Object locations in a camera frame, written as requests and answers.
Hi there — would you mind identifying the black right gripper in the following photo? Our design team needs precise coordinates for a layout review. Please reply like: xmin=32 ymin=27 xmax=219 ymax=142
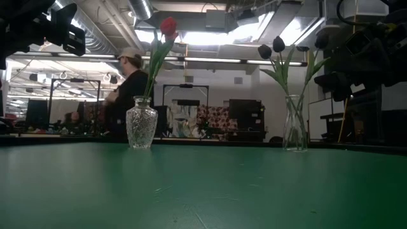
xmin=314 ymin=27 xmax=392 ymax=103

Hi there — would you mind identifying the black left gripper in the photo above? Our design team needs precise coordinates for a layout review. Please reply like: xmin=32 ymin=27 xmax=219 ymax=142
xmin=47 ymin=3 xmax=86 ymax=57

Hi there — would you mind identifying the black artificial tulip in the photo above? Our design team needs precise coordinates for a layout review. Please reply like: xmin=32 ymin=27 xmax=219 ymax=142
xmin=272 ymin=36 xmax=298 ymax=147
xmin=257 ymin=44 xmax=298 ymax=147
xmin=292 ymin=32 xmax=332 ymax=147

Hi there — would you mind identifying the round clear glass vase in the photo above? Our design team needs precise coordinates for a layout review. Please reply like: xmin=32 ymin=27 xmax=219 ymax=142
xmin=125 ymin=95 xmax=159 ymax=149

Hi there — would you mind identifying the tall clear glass vase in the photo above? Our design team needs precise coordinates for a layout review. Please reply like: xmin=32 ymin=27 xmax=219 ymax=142
xmin=282 ymin=94 xmax=308 ymax=152

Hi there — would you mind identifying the white ceiling tube lamp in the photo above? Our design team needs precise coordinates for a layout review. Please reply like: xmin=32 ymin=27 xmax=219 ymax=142
xmin=246 ymin=59 xmax=303 ymax=67

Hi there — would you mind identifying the person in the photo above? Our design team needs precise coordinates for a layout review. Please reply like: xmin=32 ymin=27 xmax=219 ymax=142
xmin=103 ymin=46 xmax=155 ymax=139
xmin=62 ymin=111 xmax=83 ymax=130

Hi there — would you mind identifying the black cabinet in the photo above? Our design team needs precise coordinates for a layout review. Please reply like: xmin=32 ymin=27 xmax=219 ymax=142
xmin=228 ymin=99 xmax=266 ymax=142

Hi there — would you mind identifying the background wooden table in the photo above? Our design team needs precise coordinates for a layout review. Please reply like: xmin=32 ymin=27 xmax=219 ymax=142
xmin=0 ymin=132 xmax=106 ymax=138

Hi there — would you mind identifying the floral patterned cloth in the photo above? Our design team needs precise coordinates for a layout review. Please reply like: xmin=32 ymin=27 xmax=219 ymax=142
xmin=197 ymin=106 xmax=238 ymax=139

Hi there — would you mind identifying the black panel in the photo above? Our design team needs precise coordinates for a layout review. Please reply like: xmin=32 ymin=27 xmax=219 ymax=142
xmin=154 ymin=106 xmax=169 ymax=137

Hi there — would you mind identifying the grey ceiling box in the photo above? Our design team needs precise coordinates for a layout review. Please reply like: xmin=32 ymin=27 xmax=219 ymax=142
xmin=205 ymin=9 xmax=227 ymax=30

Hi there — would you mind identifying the white painted cloth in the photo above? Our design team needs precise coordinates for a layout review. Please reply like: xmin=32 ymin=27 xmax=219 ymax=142
xmin=167 ymin=101 xmax=198 ymax=138

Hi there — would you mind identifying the green table mat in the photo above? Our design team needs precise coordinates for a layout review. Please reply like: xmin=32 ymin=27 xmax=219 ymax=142
xmin=0 ymin=141 xmax=407 ymax=229

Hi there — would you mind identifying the yellow hanging cable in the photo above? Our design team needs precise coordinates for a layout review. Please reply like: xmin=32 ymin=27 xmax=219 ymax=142
xmin=337 ymin=0 xmax=359 ymax=143

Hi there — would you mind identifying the black station frame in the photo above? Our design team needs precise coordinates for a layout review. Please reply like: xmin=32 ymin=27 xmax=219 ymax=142
xmin=162 ymin=83 xmax=210 ymax=134
xmin=49 ymin=78 xmax=101 ymax=134

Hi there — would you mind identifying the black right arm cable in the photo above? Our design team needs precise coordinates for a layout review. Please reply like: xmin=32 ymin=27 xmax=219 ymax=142
xmin=336 ymin=0 xmax=363 ymax=28

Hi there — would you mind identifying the silver ventilation duct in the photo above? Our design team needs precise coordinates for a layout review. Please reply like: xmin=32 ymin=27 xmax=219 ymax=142
xmin=128 ymin=0 xmax=154 ymax=20

